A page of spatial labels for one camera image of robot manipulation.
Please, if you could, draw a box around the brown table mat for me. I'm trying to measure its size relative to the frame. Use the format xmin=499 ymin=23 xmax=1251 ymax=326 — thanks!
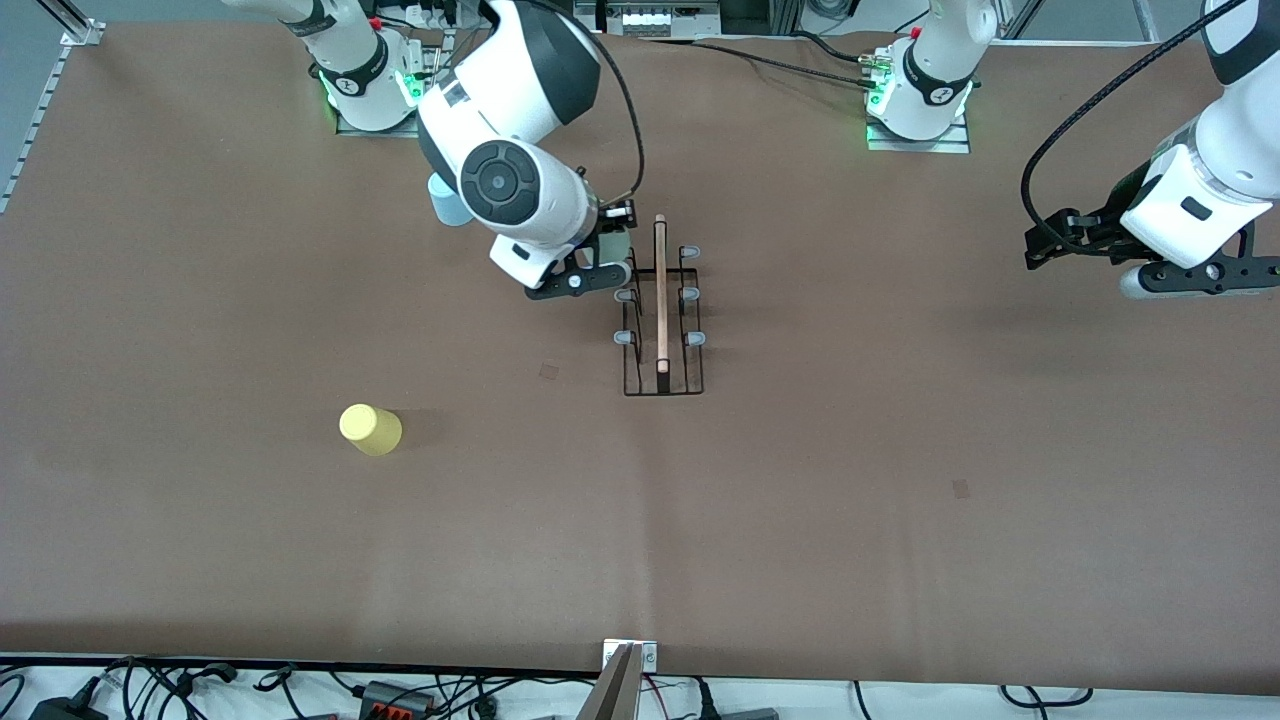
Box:
xmin=0 ymin=20 xmax=1280 ymax=696

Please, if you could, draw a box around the light blue plastic cup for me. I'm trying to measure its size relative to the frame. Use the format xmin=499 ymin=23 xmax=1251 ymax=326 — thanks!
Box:
xmin=427 ymin=172 xmax=473 ymax=227

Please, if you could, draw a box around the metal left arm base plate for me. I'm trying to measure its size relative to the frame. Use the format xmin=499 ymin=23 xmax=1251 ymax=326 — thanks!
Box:
xmin=867 ymin=108 xmax=971 ymax=154

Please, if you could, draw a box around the short black base cable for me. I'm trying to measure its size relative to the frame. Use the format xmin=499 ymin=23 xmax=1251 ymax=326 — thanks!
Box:
xmin=795 ymin=30 xmax=881 ymax=64

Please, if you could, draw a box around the small metal bracket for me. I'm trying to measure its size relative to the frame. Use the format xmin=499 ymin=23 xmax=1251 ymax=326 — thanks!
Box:
xmin=603 ymin=640 xmax=659 ymax=673

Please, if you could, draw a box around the black wire cup holder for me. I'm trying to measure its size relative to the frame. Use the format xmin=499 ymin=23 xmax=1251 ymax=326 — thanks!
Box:
xmin=612 ymin=213 xmax=707 ymax=397

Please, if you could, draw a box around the grey metal pole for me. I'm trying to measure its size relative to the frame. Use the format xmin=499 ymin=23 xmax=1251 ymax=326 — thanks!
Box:
xmin=575 ymin=643 xmax=644 ymax=720

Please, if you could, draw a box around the long black base cable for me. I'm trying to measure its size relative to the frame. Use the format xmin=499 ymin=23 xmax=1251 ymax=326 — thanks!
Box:
xmin=640 ymin=38 xmax=883 ymax=91

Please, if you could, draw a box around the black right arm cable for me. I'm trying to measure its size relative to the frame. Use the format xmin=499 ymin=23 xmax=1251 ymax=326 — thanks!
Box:
xmin=530 ymin=0 xmax=646 ymax=206

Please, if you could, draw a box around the yellow plastic cup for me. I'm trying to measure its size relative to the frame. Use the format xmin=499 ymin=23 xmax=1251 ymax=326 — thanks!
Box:
xmin=339 ymin=403 xmax=404 ymax=458

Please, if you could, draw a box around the silver electronics box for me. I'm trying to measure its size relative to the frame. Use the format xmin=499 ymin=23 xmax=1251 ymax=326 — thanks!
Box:
xmin=575 ymin=0 xmax=723 ymax=41

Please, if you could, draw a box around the black orange connector box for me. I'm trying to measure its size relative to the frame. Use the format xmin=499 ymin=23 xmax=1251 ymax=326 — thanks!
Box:
xmin=360 ymin=680 xmax=437 ymax=717

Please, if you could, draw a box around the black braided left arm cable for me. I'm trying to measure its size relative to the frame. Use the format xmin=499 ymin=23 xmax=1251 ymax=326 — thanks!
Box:
xmin=1020 ymin=0 xmax=1251 ymax=253

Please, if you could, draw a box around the black power adapter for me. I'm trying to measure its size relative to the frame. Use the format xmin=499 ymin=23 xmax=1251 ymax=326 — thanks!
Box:
xmin=30 ymin=695 xmax=109 ymax=720

